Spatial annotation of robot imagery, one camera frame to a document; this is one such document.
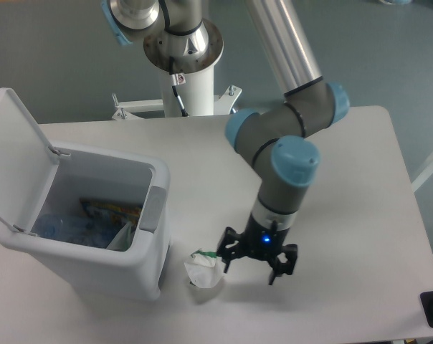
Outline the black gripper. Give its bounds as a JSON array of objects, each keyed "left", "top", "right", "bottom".
[{"left": 216, "top": 216, "right": 298, "bottom": 285}]

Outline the clear plastic water bottle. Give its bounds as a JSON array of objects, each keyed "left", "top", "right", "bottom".
[{"left": 32, "top": 213, "right": 119, "bottom": 248}]

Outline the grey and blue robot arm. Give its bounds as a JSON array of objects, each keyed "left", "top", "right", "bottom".
[{"left": 101, "top": 1, "right": 350, "bottom": 280}]

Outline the white trash can lid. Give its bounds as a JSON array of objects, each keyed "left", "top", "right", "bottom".
[{"left": 0, "top": 88, "right": 70, "bottom": 233}]

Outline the crumpled white paper cup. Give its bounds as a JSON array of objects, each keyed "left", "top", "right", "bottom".
[{"left": 184, "top": 249, "right": 224, "bottom": 289}]

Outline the white plastic bag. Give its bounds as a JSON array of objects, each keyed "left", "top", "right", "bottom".
[{"left": 106, "top": 221, "right": 135, "bottom": 252}]

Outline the colourful snack wrapper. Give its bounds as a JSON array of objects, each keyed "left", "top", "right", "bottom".
[{"left": 80, "top": 198, "right": 142, "bottom": 226}]

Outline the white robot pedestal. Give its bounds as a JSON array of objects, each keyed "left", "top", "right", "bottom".
[{"left": 112, "top": 19, "right": 242, "bottom": 120}]

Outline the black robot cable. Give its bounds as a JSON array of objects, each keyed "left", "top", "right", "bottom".
[{"left": 168, "top": 57, "right": 189, "bottom": 118}]

